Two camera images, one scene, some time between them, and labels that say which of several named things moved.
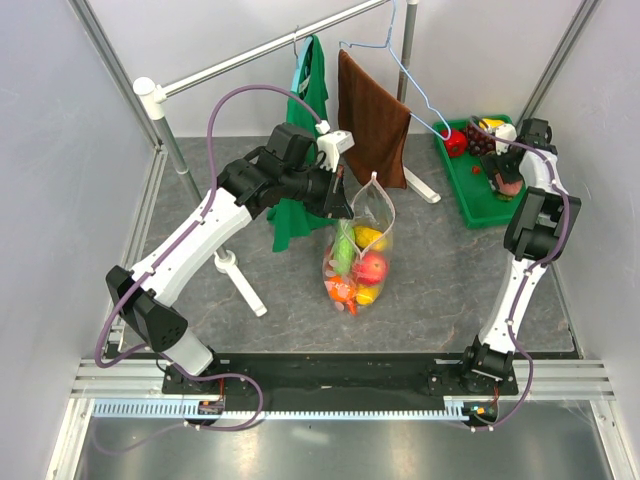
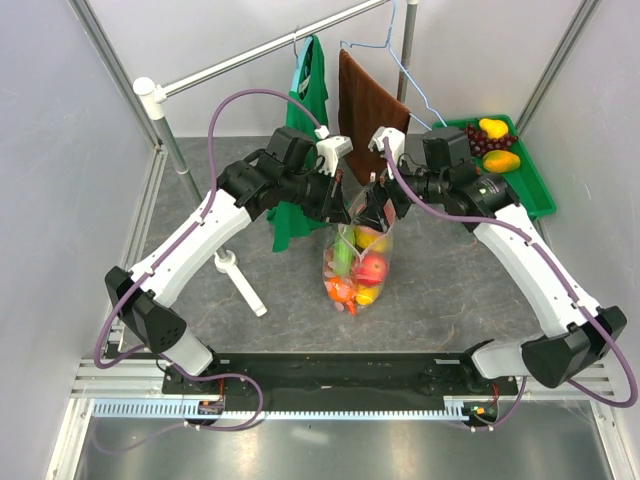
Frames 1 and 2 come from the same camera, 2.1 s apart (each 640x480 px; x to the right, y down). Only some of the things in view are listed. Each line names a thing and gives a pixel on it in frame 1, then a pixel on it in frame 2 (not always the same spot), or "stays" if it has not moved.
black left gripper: [334, 203] stays
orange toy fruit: [339, 288] stays
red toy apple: [371, 268] stays
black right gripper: [491, 163] to [377, 195]
